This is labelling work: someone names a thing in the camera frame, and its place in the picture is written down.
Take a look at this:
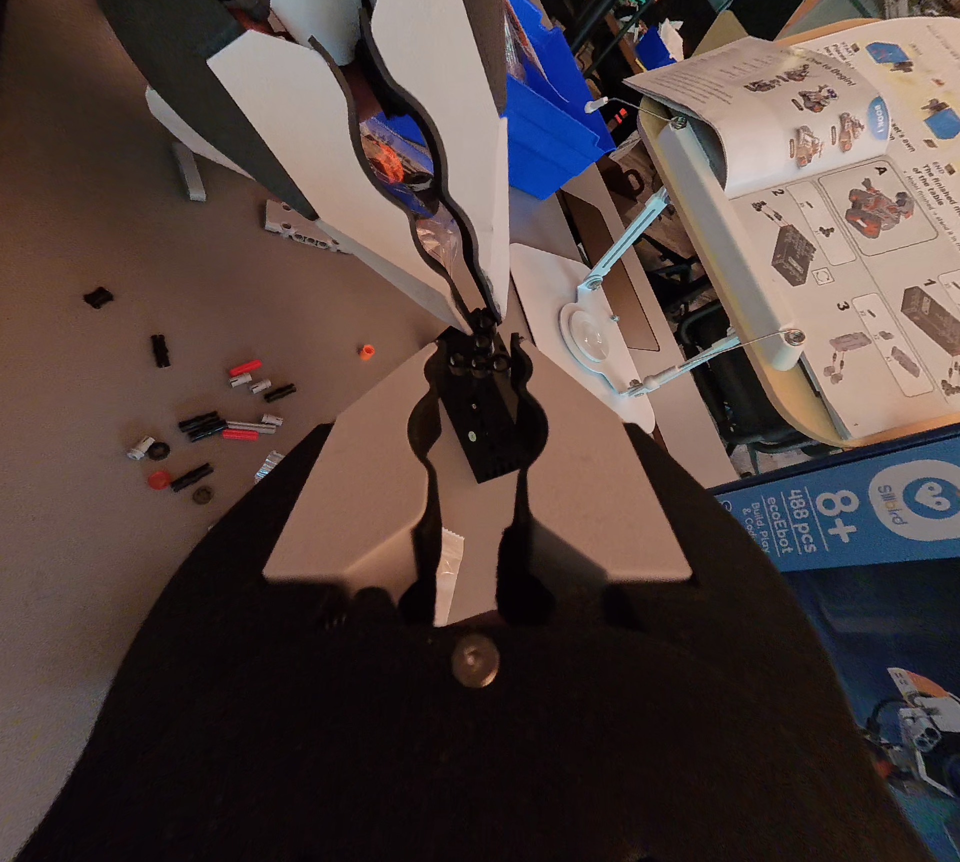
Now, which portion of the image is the blue plastic bin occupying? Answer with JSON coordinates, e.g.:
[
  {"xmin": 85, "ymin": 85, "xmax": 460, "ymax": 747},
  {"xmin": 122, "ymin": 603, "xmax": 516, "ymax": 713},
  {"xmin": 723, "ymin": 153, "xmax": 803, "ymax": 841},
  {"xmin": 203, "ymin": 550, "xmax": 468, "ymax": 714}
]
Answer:
[{"xmin": 360, "ymin": 0, "xmax": 618, "ymax": 218}]

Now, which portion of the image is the small white bar piece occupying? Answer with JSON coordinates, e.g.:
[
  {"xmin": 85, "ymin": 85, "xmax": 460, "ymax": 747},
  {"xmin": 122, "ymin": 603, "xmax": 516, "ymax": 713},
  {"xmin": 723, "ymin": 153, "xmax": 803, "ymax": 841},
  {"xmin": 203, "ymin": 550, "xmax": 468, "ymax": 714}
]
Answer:
[{"xmin": 172, "ymin": 142, "xmax": 208, "ymax": 203}]

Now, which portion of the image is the brown desk cable flap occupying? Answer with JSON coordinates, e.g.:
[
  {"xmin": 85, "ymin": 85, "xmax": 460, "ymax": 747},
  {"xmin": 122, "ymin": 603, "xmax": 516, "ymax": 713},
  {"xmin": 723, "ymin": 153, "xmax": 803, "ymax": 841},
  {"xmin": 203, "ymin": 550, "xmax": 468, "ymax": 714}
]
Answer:
[{"xmin": 562, "ymin": 187, "xmax": 661, "ymax": 353}]

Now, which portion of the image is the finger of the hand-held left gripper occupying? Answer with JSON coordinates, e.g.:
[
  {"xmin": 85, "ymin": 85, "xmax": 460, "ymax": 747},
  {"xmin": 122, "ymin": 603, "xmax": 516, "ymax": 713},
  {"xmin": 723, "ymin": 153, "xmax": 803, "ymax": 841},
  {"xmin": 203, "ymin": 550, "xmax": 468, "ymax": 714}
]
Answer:
[
  {"xmin": 206, "ymin": 29, "xmax": 483, "ymax": 336},
  {"xmin": 360, "ymin": 0, "xmax": 513, "ymax": 327}
]

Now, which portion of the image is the white book stand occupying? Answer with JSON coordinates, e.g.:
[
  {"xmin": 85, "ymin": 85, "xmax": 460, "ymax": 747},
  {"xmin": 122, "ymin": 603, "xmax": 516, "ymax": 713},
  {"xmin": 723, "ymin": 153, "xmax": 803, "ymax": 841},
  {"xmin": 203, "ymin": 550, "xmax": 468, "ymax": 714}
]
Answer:
[{"xmin": 510, "ymin": 14, "xmax": 960, "ymax": 448}]

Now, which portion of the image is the group of black connector pins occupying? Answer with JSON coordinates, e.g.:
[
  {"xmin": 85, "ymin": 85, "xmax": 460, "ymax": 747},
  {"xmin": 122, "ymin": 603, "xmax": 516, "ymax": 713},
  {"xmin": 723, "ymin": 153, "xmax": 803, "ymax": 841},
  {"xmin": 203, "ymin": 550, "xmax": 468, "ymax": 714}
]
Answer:
[{"xmin": 82, "ymin": 286, "xmax": 297, "ymax": 496}]

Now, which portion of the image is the blue robot kit box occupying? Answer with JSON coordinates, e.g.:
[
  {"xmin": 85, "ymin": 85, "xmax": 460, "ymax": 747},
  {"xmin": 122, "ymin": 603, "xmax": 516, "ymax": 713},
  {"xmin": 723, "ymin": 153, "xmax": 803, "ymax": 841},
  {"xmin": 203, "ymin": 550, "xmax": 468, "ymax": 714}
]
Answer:
[{"xmin": 712, "ymin": 423, "xmax": 960, "ymax": 862}]

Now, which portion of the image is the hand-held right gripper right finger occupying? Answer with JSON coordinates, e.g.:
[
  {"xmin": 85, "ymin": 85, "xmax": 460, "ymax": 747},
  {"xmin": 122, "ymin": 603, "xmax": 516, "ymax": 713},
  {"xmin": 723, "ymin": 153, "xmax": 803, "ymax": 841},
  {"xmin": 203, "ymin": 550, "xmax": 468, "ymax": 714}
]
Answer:
[{"xmin": 498, "ymin": 335, "xmax": 693, "ymax": 627}]

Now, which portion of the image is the building instruction booklet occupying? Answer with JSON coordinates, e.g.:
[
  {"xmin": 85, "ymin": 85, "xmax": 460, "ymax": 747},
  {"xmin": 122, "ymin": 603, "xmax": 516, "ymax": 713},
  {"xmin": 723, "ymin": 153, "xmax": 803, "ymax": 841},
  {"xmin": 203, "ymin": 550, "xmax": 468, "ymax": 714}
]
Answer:
[{"xmin": 622, "ymin": 22, "xmax": 960, "ymax": 428}]

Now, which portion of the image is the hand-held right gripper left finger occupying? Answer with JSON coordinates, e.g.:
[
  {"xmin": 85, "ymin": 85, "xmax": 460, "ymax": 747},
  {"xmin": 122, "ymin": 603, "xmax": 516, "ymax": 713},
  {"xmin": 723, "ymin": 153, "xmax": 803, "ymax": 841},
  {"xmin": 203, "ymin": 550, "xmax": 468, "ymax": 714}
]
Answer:
[{"xmin": 264, "ymin": 343, "xmax": 440, "ymax": 627}]

